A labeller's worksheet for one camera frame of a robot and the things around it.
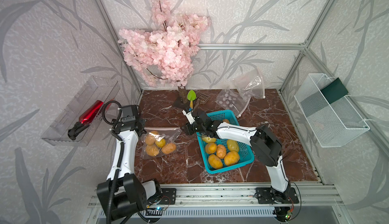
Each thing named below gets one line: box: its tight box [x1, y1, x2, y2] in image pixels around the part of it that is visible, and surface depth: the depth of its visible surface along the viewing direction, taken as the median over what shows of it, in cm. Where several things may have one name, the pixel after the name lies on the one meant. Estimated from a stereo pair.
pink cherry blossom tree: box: [118, 0, 211, 106], surface depth 71 cm
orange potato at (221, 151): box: [216, 143, 227, 159], surface depth 84 cm
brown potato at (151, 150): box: [145, 144, 159, 157], surface depth 85 cm
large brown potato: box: [145, 133, 156, 145], surface depth 85 cm
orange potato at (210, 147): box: [204, 141, 218, 155], surface depth 84 cm
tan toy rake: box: [193, 92, 211, 111], surface depth 114 cm
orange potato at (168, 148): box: [162, 142, 177, 155], surface depth 86 cm
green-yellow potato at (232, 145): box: [226, 138, 240, 153], surface depth 88 cm
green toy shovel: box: [187, 89, 197, 109], surface depth 118 cm
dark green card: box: [320, 77, 349, 105], surface depth 72 cm
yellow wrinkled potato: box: [154, 138, 166, 148], surface depth 86 cm
